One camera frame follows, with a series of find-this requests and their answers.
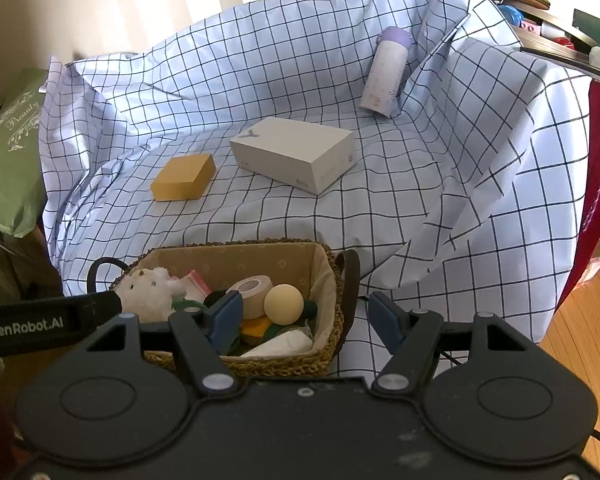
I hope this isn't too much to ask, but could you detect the white and purple bottle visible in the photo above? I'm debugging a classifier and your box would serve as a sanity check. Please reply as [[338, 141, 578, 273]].
[[358, 25, 414, 119]]

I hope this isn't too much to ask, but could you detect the white rectangular box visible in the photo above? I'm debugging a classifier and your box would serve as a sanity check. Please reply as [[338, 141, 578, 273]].
[[229, 116, 356, 197]]

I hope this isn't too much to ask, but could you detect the cluttered metal shelf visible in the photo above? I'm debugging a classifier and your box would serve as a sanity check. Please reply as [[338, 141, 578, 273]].
[[467, 0, 600, 86]]

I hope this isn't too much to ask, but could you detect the beige tape roll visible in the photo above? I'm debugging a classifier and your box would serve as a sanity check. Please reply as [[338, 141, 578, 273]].
[[227, 276, 271, 321]]

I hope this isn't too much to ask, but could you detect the cream curtain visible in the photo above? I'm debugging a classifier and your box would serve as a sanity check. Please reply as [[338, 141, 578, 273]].
[[65, 0, 381, 63]]

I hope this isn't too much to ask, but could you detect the bright red hanging cloth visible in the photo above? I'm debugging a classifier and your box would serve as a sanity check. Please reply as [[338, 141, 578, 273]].
[[559, 80, 600, 312]]

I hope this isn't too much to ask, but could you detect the beige round ball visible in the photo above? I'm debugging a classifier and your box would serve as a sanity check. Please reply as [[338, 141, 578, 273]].
[[264, 284, 307, 325]]

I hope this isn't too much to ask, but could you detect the white plush toy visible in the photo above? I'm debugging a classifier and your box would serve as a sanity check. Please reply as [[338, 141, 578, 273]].
[[114, 266, 188, 324]]

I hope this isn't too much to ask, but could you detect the white cloth with pink edge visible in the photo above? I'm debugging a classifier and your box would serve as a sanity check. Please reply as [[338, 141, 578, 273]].
[[180, 270, 212, 301]]

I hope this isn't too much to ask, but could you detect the yellow flat box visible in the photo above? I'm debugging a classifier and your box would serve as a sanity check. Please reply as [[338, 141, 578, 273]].
[[150, 154, 217, 203]]

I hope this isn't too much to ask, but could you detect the blue checked bed sheet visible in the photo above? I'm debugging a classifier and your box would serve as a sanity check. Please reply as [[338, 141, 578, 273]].
[[39, 0, 593, 377]]

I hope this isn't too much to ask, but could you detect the green printed pillow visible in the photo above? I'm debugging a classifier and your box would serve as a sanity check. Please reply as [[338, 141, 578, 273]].
[[0, 67, 51, 239]]

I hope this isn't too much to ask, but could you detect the orange embroidered drawstring pouch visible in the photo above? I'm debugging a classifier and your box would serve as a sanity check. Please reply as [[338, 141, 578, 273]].
[[240, 316, 274, 341]]

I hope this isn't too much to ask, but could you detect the white tissue pack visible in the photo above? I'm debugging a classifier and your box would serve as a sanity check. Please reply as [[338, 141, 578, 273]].
[[240, 329, 315, 359]]

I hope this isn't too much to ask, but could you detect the woven basket with fabric lining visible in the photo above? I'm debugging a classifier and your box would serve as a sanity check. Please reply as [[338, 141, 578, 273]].
[[87, 240, 362, 379]]

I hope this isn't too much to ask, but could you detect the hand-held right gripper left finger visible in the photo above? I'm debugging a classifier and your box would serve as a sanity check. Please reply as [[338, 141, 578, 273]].
[[82, 290, 245, 397]]

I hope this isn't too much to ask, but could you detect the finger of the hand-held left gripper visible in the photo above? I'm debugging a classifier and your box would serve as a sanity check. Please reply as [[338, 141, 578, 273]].
[[86, 291, 124, 332]]

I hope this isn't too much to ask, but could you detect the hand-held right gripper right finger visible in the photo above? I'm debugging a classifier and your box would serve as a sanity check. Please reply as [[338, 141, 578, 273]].
[[367, 290, 529, 397]]

